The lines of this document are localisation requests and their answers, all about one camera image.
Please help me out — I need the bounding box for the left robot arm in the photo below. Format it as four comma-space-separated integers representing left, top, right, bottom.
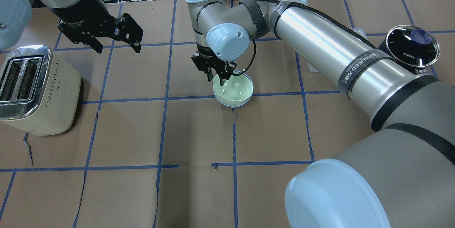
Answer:
0, 0, 143, 53

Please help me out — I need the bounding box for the blue bowl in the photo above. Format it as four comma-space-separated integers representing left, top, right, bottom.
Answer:
214, 73, 254, 108

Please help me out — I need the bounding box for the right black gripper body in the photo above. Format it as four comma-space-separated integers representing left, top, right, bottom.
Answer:
191, 48, 226, 74

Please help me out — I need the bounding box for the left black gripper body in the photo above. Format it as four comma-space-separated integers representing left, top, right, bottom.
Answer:
50, 0, 116, 38

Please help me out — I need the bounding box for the cream chrome toaster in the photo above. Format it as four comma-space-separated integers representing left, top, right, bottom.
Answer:
0, 45, 82, 136

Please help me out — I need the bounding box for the clear plastic container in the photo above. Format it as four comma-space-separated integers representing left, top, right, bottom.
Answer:
307, 28, 367, 73

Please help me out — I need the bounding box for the glass saucepan lid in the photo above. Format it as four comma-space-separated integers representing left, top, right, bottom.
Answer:
381, 25, 440, 69

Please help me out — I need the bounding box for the green bowl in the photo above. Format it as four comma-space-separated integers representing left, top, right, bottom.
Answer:
212, 72, 254, 102

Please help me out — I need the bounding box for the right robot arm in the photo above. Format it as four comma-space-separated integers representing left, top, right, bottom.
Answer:
186, 0, 455, 228

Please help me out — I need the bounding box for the dark blue saucepan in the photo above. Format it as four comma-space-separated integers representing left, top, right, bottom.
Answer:
378, 40, 440, 74

